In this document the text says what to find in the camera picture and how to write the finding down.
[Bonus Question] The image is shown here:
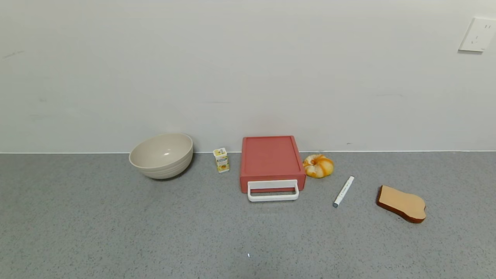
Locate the red drawer cabinet case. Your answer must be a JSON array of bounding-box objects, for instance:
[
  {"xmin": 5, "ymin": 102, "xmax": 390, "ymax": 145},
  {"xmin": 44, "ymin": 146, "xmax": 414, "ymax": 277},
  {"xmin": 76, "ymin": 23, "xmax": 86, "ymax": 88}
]
[{"xmin": 239, "ymin": 136, "xmax": 307, "ymax": 193}]

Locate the small yellow drink carton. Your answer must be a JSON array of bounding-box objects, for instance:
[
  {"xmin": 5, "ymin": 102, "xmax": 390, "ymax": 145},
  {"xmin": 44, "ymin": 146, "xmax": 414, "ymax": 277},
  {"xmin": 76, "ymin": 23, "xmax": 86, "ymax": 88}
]
[{"xmin": 213, "ymin": 148, "xmax": 230, "ymax": 173}]

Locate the orange and white bagel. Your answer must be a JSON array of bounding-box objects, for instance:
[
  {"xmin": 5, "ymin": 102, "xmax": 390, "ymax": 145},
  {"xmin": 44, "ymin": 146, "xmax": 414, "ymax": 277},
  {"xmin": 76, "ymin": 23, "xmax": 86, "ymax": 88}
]
[{"xmin": 303, "ymin": 154, "xmax": 334, "ymax": 179}]

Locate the beige ribbed bowl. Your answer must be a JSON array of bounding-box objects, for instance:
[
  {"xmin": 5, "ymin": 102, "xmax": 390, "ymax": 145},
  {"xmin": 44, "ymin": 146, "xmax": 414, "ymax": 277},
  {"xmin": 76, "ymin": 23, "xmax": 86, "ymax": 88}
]
[{"xmin": 129, "ymin": 133, "xmax": 194, "ymax": 180}]

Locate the white marker pen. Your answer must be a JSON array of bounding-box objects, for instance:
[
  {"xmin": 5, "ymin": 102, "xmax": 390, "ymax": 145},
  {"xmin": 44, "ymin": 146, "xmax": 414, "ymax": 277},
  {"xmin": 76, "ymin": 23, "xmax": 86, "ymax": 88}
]
[{"xmin": 333, "ymin": 176, "xmax": 355, "ymax": 208}]

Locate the toy toast slice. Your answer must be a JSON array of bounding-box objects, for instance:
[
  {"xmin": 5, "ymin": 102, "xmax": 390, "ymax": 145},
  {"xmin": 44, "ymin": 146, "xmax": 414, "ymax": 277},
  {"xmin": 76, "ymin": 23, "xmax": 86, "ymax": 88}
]
[{"xmin": 376, "ymin": 185, "xmax": 427, "ymax": 224}]

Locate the white wall socket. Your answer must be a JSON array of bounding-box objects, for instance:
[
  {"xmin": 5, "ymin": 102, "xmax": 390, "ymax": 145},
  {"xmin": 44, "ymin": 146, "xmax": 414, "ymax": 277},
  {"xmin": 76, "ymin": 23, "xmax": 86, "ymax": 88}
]
[{"xmin": 458, "ymin": 17, "xmax": 496, "ymax": 53}]

